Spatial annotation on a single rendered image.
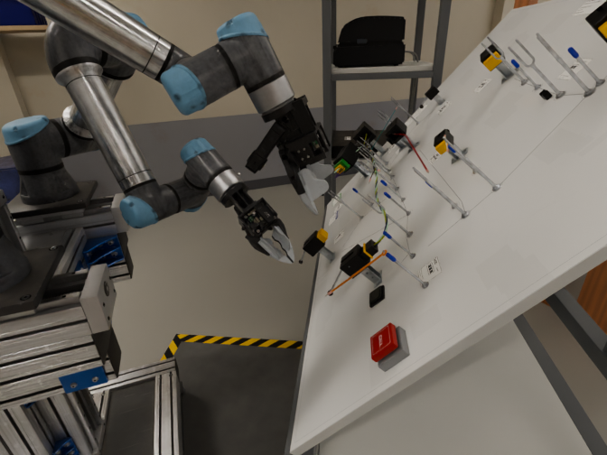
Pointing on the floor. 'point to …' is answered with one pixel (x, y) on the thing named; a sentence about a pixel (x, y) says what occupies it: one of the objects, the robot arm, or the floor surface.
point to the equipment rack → (411, 69)
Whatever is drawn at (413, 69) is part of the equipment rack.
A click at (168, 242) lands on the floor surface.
